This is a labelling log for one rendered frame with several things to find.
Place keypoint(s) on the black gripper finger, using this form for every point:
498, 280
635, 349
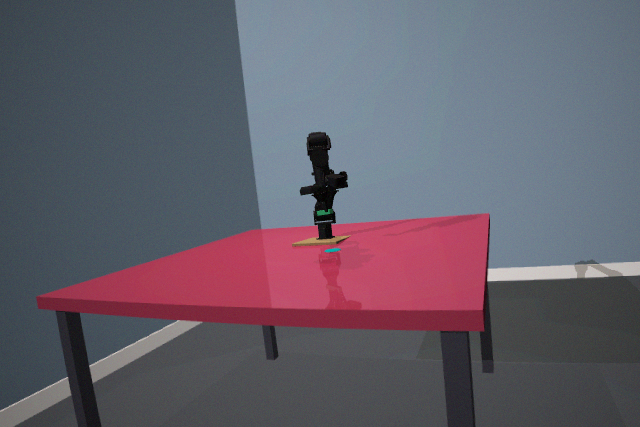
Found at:
321, 198
330, 198

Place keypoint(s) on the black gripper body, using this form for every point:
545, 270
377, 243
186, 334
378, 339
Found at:
316, 188

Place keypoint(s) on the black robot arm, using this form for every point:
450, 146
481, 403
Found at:
318, 151

